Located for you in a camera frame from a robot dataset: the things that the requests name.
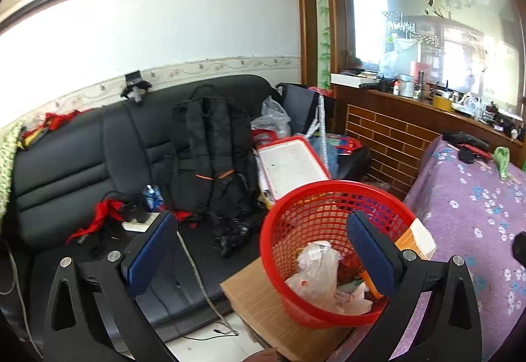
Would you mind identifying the black backpack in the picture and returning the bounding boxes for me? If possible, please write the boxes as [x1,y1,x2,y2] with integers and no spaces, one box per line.
[163,85,259,221]

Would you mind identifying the green knit cloth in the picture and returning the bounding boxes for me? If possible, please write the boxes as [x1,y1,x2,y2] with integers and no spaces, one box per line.
[0,121,24,219]

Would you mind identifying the white cable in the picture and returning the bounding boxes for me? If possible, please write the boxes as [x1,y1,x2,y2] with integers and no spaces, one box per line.
[176,234,240,337]

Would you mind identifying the small blue bottle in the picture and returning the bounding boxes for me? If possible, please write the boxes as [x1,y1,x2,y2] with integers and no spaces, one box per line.
[142,184,164,211]

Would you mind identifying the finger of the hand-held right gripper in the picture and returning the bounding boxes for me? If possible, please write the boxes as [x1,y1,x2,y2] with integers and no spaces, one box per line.
[511,231,526,261]

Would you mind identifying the black scissors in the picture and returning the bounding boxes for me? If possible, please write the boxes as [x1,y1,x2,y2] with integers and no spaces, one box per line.
[443,131,490,150]

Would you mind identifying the black charger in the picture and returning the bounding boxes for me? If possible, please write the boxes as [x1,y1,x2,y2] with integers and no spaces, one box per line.
[122,202,148,223]

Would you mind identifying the red cloth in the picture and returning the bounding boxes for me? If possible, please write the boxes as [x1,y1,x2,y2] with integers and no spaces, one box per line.
[21,110,85,143]

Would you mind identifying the black tote bag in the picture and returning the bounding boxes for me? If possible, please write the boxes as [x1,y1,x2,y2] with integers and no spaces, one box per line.
[276,83,327,137]

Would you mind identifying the black leather sofa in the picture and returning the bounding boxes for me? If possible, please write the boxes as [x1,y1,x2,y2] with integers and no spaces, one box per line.
[0,74,372,350]

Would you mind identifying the red plastic basket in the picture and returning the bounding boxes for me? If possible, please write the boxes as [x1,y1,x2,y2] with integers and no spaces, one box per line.
[259,180,418,330]

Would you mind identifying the knotted clear plastic bag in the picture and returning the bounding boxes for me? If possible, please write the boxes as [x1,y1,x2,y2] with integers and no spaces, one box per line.
[296,241,343,276]

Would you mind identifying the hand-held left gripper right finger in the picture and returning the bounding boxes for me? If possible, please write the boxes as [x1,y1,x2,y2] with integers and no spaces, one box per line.
[346,210,484,362]

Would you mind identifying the bamboo wall sticker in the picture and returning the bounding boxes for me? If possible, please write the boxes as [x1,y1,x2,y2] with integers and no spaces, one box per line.
[313,0,333,88]

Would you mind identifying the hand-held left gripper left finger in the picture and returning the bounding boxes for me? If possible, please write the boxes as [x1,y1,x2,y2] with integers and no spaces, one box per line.
[42,210,179,362]

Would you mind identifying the red ribbon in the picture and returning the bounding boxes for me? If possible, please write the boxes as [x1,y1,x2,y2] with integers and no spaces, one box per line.
[65,198,138,246]

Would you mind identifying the grey cable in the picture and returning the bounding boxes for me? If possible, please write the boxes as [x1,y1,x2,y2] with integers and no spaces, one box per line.
[0,241,44,358]

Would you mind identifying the black wall device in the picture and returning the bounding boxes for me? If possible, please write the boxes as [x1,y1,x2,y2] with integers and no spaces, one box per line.
[120,71,154,105]

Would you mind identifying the etched glass partition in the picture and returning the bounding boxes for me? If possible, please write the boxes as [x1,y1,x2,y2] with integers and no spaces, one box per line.
[321,0,526,120]

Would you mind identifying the black strap bundle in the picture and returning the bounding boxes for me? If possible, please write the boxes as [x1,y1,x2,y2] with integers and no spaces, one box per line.
[213,214,257,259]

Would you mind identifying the white power strip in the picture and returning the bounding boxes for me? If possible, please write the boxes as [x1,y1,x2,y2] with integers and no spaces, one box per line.
[122,212,162,233]

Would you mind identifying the large cardboard box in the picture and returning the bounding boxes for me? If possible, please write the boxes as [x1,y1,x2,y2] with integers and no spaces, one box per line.
[220,255,362,362]

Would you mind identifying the orange white carton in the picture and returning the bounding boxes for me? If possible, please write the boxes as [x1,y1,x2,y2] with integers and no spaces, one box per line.
[395,217,437,262]

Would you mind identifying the loose clear plastic bag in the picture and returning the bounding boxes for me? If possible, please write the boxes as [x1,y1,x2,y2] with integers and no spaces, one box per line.
[250,96,293,141]

